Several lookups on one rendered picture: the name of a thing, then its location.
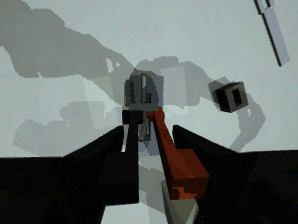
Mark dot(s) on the grey forked bar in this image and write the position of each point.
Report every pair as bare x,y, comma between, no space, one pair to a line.
273,29

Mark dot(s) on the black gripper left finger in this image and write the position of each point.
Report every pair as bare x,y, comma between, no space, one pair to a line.
71,179

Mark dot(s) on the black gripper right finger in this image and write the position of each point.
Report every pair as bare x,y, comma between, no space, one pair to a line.
232,174

